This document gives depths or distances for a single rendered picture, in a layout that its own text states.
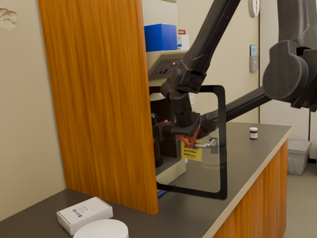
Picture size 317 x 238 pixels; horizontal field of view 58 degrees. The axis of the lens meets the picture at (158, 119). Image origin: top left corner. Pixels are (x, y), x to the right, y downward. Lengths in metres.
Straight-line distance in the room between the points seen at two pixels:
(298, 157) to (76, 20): 3.12
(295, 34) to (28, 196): 1.14
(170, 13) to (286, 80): 0.85
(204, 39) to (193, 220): 0.60
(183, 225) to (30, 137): 0.71
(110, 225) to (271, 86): 0.50
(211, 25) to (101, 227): 0.57
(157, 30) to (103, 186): 0.64
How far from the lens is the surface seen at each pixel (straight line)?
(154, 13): 1.18
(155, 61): 1.00
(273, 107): 4.10
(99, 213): 1.06
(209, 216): 1.05
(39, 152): 1.32
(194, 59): 0.78
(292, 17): 0.57
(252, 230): 1.62
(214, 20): 0.76
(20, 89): 1.26
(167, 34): 1.04
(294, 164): 3.79
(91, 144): 1.17
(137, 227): 1.02
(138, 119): 0.97
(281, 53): 0.52
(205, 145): 0.93
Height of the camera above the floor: 1.49
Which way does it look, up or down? 12 degrees down
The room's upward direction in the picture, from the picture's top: 4 degrees counter-clockwise
